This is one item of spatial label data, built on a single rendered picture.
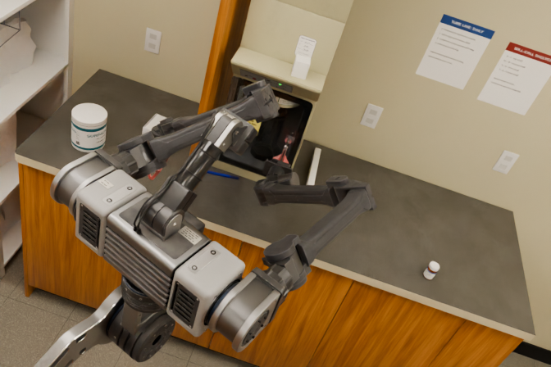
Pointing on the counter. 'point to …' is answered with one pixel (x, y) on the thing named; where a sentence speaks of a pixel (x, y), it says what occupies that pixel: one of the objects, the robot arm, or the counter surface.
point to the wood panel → (228, 29)
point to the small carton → (301, 65)
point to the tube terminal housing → (285, 45)
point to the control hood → (278, 72)
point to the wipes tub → (88, 127)
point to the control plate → (266, 80)
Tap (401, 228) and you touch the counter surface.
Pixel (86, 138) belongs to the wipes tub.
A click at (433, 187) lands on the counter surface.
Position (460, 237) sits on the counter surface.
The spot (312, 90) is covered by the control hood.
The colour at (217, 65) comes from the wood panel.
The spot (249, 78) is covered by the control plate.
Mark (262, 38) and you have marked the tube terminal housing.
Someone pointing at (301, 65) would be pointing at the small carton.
